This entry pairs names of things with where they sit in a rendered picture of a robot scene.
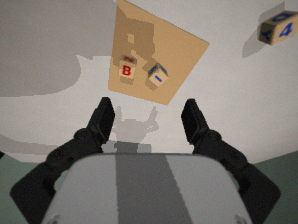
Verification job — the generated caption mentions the tan mat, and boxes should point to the tan mat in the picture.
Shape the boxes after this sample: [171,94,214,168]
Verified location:
[108,0,210,105]

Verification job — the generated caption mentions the wooden letter block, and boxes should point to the wooden letter block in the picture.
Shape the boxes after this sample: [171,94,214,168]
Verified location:
[259,11,298,45]
[148,62,169,87]
[118,54,137,79]

